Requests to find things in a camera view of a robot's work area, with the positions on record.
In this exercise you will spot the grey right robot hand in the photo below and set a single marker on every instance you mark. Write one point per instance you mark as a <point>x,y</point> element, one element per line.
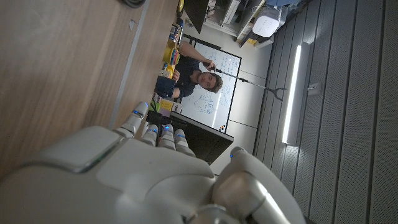
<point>130,180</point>

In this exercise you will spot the black computer monitor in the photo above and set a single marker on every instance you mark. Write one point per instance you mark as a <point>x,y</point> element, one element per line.
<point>205,143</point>

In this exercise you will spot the white and yellow carton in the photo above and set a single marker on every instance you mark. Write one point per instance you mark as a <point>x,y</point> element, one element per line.
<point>169,105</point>

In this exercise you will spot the dark blue mug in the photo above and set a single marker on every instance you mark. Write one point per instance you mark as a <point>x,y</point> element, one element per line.
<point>164,87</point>

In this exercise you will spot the person in dark polo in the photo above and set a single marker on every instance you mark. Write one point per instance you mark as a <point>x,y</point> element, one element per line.
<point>189,74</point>

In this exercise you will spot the small colourful printed box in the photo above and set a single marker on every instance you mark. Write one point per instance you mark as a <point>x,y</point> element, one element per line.
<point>175,33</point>

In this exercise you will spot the long black grabber tool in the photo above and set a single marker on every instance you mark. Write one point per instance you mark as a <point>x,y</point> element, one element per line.
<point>248,82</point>

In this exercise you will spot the black laptop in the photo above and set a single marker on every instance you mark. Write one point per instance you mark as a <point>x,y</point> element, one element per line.
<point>196,12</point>

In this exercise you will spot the long ceiling light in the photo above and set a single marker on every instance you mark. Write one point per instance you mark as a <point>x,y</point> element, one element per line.
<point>291,93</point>

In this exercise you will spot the white shelf cabinet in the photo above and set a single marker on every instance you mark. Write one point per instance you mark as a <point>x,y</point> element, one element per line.
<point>230,18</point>

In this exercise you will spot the white ceiling sensor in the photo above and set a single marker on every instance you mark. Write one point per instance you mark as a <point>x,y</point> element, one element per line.
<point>314,89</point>

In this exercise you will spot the white perforated device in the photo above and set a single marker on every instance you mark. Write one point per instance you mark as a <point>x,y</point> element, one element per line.
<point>266,22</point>

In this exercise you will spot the whiteboard with black frame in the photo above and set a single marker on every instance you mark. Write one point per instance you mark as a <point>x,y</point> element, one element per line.
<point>217,99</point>

